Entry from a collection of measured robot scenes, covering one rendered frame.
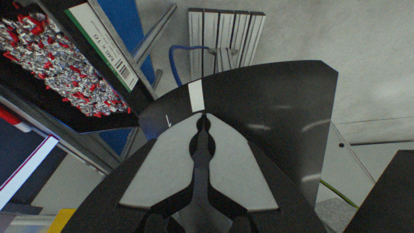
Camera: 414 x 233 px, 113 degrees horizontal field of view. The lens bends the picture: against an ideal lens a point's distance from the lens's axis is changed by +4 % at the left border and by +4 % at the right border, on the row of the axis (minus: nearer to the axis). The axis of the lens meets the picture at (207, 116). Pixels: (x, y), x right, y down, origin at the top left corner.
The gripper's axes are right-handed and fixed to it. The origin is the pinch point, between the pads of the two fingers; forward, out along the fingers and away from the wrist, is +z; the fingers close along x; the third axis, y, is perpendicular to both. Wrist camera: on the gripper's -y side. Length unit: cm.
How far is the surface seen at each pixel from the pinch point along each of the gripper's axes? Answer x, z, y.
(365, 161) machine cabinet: 210, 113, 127
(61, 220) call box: -41, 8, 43
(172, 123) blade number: -3.8, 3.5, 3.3
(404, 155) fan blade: 28.9, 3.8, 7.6
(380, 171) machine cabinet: 217, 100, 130
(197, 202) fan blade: -0.3, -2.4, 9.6
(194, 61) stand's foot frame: -9, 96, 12
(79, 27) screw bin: -15.2, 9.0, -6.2
